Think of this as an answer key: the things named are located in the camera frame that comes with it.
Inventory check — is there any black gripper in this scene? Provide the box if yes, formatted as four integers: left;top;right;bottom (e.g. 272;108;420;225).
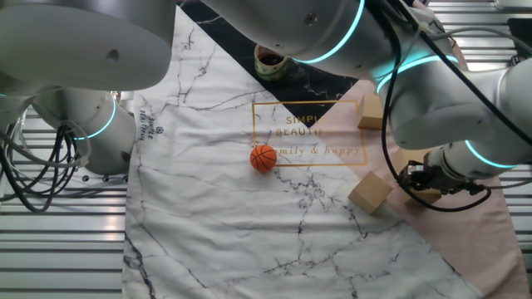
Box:
397;163;469;197

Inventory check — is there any small orange basketball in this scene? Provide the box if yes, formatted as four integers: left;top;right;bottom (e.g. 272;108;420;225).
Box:
249;144;278;174

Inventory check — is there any roll of clear tape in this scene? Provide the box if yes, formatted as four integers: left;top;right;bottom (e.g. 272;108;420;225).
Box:
254;43;291;82

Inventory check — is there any marble pink black cloth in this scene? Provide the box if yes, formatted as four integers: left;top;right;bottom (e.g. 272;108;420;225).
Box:
121;0;532;299

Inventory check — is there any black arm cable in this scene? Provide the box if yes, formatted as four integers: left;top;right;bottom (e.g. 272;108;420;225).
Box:
365;0;532;213

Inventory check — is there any black base cable bundle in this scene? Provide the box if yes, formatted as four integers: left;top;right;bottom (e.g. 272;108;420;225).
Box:
0;122;92;215

